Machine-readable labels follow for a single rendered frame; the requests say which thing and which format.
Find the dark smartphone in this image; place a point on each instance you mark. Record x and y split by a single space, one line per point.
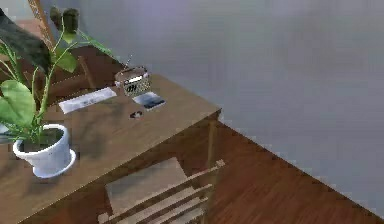
149 100

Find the small black round object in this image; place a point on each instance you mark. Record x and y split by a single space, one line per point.
135 114

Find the small brown radio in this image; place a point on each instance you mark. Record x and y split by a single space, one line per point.
134 81

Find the brown wooden table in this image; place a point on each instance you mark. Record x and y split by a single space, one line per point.
110 133

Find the light wooden slatted chair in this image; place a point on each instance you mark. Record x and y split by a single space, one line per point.
156 193

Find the brown wooden chair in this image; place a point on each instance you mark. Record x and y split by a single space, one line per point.
83 71

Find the green plant in white pot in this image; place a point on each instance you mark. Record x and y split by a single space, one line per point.
46 150

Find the light wooden floor lamp pole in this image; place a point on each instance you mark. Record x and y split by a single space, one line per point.
41 20

